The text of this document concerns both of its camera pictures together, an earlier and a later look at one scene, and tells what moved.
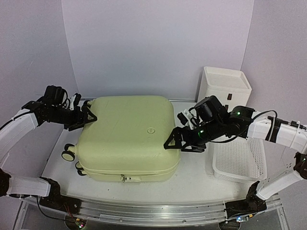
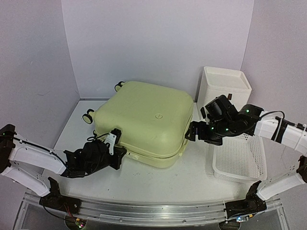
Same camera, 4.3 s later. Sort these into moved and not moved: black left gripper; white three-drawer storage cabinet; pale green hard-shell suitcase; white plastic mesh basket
Moved: pale green hard-shell suitcase; black left gripper
Not moved: white plastic mesh basket; white three-drawer storage cabinet
